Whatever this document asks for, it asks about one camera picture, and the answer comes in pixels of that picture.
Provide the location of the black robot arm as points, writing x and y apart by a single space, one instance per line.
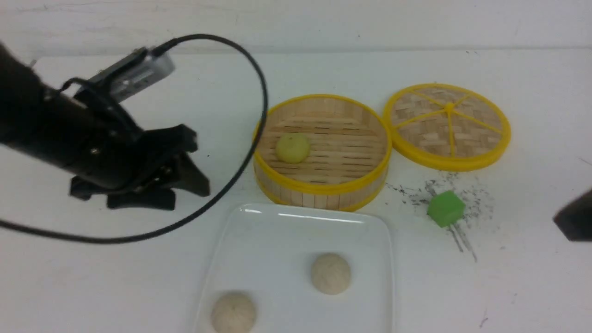
82 129

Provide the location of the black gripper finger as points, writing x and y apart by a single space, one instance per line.
575 219

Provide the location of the white rectangular plate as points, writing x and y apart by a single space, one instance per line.
267 252

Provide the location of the yellow rimmed bamboo steamer basket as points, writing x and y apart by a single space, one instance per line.
349 152

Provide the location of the yellow steamed bun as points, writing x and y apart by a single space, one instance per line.
292 148

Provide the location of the white steamed bun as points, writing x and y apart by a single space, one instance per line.
234 312
331 274

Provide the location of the yellow rimmed bamboo steamer lid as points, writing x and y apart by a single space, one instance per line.
446 127

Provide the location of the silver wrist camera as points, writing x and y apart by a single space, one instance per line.
132 74

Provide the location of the green cube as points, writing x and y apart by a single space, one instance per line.
446 208

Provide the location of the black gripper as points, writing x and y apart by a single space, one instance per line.
139 174

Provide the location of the white steamed bun on plate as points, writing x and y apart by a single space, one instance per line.
234 312

